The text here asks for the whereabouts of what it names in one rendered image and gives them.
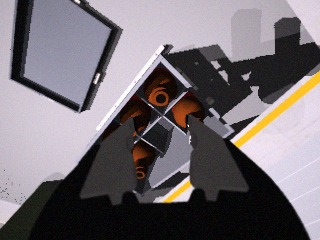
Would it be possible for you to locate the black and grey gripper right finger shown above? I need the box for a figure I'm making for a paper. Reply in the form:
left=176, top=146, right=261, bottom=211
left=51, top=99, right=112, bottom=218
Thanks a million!
left=186, top=114, right=311, bottom=240

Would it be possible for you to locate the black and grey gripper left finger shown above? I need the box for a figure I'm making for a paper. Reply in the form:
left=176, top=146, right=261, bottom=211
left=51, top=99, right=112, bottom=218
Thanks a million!
left=28, top=117, right=137, bottom=240

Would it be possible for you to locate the black plastic bottle crate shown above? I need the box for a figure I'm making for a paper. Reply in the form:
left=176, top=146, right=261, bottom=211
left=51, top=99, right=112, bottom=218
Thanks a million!
left=75, top=54, right=234, bottom=197

